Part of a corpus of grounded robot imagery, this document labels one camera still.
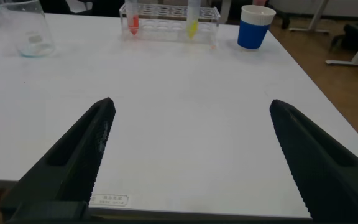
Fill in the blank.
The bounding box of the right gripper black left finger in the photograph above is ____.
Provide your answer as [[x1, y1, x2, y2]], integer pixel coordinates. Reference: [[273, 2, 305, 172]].
[[0, 97, 116, 212]]

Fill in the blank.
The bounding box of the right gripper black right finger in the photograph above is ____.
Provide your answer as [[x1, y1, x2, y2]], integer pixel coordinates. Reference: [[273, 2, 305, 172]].
[[269, 99, 358, 224]]

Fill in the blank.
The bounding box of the red pigment test tube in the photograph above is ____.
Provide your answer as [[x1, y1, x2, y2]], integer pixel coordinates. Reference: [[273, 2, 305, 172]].
[[125, 0, 140, 35]]

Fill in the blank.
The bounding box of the clear glass beaker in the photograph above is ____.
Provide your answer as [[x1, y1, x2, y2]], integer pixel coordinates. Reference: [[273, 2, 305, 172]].
[[0, 0, 57, 58]]

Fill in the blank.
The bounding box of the yellow pigment test tube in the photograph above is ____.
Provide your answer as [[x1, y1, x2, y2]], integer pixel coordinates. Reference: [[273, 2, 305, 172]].
[[186, 0, 201, 40]]

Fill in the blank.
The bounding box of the white table label sticker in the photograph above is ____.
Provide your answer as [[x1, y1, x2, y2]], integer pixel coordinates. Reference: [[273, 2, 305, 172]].
[[90, 193, 129, 207]]

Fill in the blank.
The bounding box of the white single desk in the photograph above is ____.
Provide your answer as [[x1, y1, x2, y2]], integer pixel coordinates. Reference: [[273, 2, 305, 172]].
[[289, 0, 358, 68]]

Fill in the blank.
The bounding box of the blue cup with white rim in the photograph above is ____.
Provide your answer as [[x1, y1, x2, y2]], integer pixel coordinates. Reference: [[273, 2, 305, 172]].
[[237, 4, 277, 50]]

